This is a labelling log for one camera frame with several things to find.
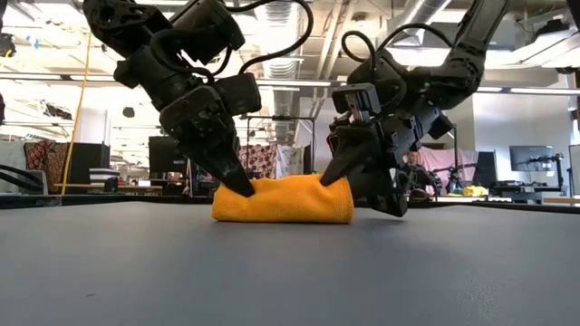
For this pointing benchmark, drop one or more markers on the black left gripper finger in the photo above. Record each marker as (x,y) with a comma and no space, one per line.
(235,147)
(208,158)

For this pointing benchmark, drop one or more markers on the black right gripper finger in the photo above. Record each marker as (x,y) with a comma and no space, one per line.
(385,190)
(353,151)

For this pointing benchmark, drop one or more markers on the orange microfibre towel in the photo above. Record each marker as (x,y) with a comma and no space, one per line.
(285,201)

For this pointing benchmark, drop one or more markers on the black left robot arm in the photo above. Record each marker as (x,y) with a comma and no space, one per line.
(136,45)

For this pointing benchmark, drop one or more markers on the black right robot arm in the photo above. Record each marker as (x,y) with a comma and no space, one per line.
(457,68)

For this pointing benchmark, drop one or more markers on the red dotted cloth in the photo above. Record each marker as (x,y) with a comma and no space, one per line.
(260,160)

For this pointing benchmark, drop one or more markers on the person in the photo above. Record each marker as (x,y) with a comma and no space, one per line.
(414,174)

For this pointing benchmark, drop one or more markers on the black monitor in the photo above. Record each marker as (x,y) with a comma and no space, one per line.
(162,156)

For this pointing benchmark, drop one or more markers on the white patterned cloth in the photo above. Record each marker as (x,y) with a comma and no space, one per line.
(289,160)

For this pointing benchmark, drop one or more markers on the black ceiling dome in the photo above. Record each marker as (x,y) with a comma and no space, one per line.
(128,112)

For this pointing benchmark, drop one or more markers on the low wooden desk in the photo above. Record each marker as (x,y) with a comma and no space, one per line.
(136,186)

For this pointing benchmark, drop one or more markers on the long ceiling light bar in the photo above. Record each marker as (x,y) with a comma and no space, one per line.
(294,83)

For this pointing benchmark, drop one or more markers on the yellow cloth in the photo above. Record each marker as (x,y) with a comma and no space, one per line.
(473,192)

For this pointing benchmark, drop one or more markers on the dark upright screen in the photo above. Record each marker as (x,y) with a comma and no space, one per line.
(486,169)

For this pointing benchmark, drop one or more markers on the grey screen monitor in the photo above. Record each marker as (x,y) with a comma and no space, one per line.
(531,157)

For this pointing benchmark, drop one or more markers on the black side table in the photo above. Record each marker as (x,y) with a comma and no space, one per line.
(521,190)

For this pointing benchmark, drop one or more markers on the red patterned cloth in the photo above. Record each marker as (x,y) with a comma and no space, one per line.
(41,158)

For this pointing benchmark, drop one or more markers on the white board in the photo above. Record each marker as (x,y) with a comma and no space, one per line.
(575,169)

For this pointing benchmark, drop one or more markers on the black ceiling-mounted device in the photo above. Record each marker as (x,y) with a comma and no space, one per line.
(6,45)

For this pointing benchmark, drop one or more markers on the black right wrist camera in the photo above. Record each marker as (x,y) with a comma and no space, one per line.
(441,127)

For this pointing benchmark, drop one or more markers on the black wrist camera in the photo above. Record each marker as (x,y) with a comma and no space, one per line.
(441,127)
(210,27)

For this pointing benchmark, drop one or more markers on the black metal frame stand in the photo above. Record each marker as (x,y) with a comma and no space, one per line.
(281,118)

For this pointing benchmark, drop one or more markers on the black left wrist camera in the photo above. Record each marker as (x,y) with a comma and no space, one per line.
(210,27)

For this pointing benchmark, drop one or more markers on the silver ventilation duct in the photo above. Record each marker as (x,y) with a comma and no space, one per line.
(276,68)

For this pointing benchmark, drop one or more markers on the black table frame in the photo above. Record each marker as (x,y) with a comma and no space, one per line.
(90,199)

